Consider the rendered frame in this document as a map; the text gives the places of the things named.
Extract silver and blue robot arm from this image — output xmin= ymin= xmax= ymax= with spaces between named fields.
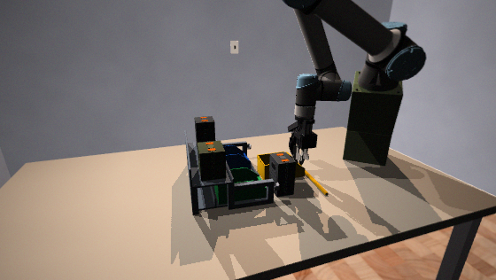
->
xmin=283 ymin=0 xmax=426 ymax=119

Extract yellow bar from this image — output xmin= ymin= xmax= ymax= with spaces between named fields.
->
xmin=305 ymin=170 xmax=328 ymax=195

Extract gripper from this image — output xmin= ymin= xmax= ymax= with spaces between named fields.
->
xmin=289 ymin=115 xmax=318 ymax=166

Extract grey bin rack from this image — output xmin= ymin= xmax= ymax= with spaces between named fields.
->
xmin=185 ymin=132 xmax=280 ymax=215

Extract green open bin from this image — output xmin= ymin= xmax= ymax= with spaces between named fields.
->
xmin=214 ymin=167 xmax=267 ymax=205

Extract yellow bin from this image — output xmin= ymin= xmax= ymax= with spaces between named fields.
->
xmin=257 ymin=153 xmax=304 ymax=180

